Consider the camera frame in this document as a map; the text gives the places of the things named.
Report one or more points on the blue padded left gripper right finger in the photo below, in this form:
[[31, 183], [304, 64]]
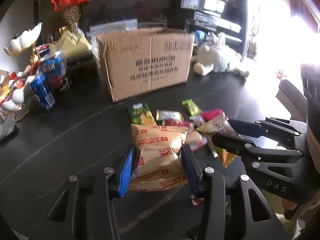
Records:
[[205, 182]]

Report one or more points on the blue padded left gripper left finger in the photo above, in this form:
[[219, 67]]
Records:
[[112, 182]]

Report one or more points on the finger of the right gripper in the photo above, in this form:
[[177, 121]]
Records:
[[276, 129], [248, 150]]

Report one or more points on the yellow white snack bag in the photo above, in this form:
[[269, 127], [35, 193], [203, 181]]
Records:
[[219, 126]]

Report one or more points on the pink red snack bag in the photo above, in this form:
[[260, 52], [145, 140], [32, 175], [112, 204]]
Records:
[[209, 115]]

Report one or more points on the fortune biscuits snack bag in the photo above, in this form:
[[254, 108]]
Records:
[[158, 164]]

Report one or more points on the person's right hand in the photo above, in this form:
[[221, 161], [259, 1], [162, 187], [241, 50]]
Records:
[[288, 205]]

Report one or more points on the yellow cracker packet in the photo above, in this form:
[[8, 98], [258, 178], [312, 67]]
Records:
[[195, 139]]

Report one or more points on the green lime candy packet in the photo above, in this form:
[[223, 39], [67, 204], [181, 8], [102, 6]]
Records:
[[191, 106]]

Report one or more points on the green chips packet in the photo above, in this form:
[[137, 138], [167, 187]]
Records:
[[140, 114]]

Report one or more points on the red wafer packet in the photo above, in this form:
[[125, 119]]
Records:
[[176, 123]]

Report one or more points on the silver candy packet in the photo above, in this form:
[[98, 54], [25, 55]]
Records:
[[162, 115]]

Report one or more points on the white plush toy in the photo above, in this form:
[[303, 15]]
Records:
[[218, 60]]

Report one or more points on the black box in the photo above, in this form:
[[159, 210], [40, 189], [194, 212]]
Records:
[[82, 67]]

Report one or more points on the brown cardboard box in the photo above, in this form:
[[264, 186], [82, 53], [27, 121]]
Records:
[[143, 60]]

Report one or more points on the blue soda can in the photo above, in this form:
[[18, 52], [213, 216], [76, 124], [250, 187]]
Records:
[[42, 92]]

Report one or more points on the blue candy tube container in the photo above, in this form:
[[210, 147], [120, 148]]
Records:
[[54, 68]]

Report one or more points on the white shell snack bowl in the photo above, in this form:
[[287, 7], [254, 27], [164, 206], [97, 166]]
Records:
[[16, 95]]

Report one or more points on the black piano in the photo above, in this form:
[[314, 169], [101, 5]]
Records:
[[210, 16]]

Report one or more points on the gold mountain shaped tin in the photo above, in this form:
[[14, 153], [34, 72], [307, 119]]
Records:
[[72, 45]]

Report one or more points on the clear bag of pistachios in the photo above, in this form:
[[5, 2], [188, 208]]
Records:
[[98, 29]]

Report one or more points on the upper white shell dish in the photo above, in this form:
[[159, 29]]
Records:
[[23, 42]]

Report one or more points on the black television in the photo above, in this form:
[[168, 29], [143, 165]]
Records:
[[107, 11]]

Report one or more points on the dried flower vase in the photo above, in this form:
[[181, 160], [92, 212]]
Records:
[[72, 16]]

